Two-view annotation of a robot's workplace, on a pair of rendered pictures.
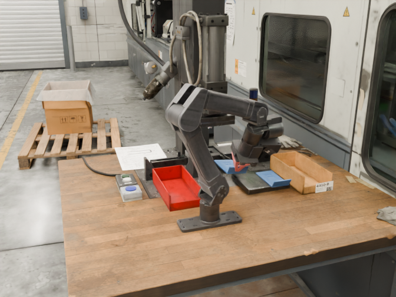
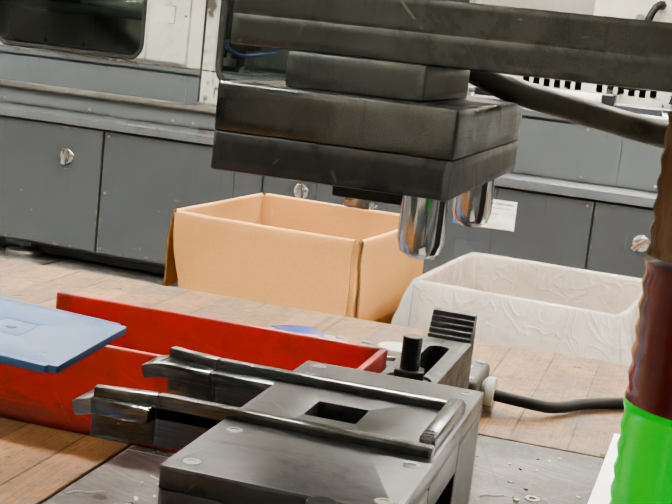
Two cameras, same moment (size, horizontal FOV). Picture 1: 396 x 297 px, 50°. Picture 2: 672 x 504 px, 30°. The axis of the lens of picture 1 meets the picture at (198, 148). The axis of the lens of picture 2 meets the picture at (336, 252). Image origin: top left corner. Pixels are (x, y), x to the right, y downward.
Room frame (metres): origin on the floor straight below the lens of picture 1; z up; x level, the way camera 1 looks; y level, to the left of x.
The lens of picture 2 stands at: (1.92, -0.54, 1.16)
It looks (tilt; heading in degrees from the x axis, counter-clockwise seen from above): 10 degrees down; 124
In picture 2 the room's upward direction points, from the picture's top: 6 degrees clockwise
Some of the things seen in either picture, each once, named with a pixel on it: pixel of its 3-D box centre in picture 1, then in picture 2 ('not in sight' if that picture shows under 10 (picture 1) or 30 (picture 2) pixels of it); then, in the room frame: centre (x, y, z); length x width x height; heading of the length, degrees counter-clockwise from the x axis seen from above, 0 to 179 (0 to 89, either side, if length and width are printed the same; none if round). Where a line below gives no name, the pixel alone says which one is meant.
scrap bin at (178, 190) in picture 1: (176, 186); (180, 378); (1.39, 0.08, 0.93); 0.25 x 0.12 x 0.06; 19
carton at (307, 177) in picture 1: (300, 172); not in sight; (1.52, -0.40, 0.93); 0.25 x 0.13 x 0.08; 19
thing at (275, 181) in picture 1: (273, 176); not in sight; (1.47, -0.28, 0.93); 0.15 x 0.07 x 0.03; 18
